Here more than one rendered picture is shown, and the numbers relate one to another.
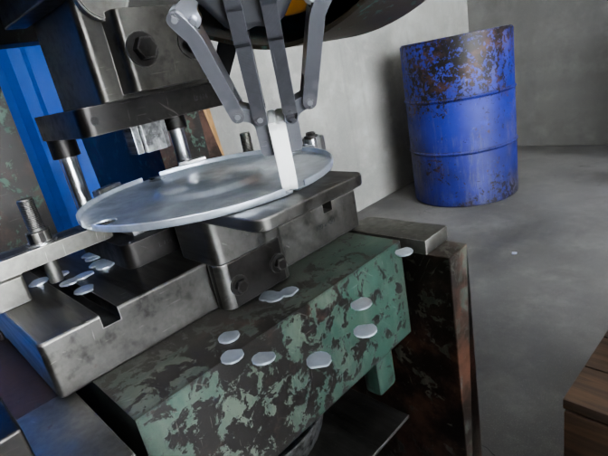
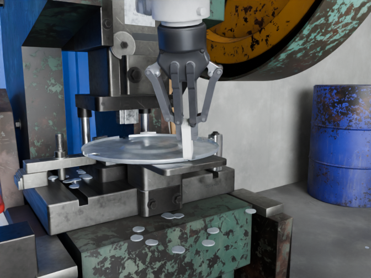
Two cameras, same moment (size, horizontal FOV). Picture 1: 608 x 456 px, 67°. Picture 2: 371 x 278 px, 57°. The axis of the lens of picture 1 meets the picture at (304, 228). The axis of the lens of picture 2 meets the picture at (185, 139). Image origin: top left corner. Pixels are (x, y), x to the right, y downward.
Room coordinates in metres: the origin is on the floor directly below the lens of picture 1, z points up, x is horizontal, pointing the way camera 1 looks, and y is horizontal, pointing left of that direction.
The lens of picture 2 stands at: (-0.18, -0.07, 0.93)
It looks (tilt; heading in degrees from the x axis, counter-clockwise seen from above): 10 degrees down; 8
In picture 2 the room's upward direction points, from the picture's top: straight up
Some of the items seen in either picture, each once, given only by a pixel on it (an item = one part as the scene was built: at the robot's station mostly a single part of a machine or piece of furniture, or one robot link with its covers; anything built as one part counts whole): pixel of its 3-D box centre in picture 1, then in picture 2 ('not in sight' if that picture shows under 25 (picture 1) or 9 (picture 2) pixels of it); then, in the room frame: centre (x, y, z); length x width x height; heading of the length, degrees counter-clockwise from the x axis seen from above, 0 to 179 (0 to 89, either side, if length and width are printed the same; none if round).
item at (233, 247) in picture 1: (248, 239); (163, 181); (0.49, 0.06, 0.72); 0.25 x 0.14 x 0.14; 42
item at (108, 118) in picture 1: (137, 119); (125, 105); (0.63, 0.18, 0.86); 0.20 x 0.16 x 0.05; 132
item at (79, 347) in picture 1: (179, 251); (128, 180); (0.62, 0.18, 0.68); 0.45 x 0.30 x 0.06; 132
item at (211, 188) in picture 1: (209, 181); (151, 146); (0.53, 0.10, 0.78); 0.29 x 0.29 x 0.01
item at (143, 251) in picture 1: (168, 221); (126, 162); (0.63, 0.18, 0.72); 0.20 x 0.16 x 0.03; 132
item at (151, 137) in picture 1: (148, 136); (127, 115); (0.61, 0.17, 0.84); 0.05 x 0.03 x 0.04; 132
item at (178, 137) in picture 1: (181, 147); (144, 124); (0.72, 0.16, 0.81); 0.02 x 0.02 x 0.14
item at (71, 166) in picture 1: (75, 178); (85, 129); (0.61, 0.28, 0.81); 0.02 x 0.02 x 0.14
